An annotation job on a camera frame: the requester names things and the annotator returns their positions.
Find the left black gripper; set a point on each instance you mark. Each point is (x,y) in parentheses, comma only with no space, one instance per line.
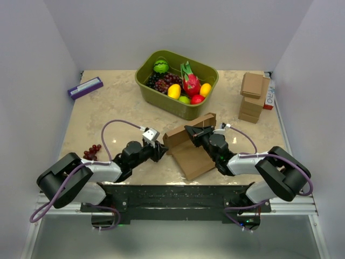
(158,151)

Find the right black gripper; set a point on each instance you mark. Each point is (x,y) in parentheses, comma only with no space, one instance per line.
(196,134)

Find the brown cardboard paper box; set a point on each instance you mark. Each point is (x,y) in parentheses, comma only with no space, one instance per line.
(193,161)

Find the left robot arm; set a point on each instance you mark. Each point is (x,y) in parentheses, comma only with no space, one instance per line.
(63,181)

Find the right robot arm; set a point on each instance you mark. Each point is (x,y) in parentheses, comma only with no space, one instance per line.
(282,175)

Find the top folded cardboard box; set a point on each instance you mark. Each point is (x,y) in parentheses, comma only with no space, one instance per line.
(251,85)

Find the white red printed box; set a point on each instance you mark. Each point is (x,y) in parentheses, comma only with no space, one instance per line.
(270,96)

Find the purple flat box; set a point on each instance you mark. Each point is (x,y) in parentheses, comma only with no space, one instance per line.
(85,88)

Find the red apple toy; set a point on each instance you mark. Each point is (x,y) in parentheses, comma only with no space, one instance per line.
(197,99)

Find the green lime toy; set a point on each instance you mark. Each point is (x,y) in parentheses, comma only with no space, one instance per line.
(184,99)

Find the yellow mango toy right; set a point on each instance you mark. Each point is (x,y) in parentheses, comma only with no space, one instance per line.
(205,90)

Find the yellow mango toy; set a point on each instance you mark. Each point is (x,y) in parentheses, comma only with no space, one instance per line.
(174,91)
(205,90)

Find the pink dragon fruit toy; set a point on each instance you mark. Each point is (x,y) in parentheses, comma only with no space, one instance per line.
(191,83)

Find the yellow mango toy left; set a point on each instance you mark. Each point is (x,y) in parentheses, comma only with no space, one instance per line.
(174,91)

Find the red grape bunch in bin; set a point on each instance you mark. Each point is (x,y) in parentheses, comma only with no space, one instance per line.
(166,81)

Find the olive green plastic bin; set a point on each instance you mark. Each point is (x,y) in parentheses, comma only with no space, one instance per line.
(206,74)

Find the red grape bunch on table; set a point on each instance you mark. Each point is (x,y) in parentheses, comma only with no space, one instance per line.
(91,153)

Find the stack of folded cardboard boxes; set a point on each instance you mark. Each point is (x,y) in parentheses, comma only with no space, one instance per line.
(250,108)

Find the dark purple grape bunch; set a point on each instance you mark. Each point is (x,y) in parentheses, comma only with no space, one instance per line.
(153,80)

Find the green watermelon toy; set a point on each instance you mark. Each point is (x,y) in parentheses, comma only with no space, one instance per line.
(161,66)

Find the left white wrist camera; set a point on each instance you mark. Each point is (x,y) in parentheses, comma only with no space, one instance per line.
(150,136)

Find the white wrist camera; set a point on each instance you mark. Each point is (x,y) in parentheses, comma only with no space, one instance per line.
(150,136)
(221,130)

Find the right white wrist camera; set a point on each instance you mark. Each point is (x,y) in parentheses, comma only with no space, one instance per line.
(221,130)

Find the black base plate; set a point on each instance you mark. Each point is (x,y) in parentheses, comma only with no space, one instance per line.
(176,203)

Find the aluminium frame rail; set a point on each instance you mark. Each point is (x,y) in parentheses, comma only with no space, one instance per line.
(304,206)

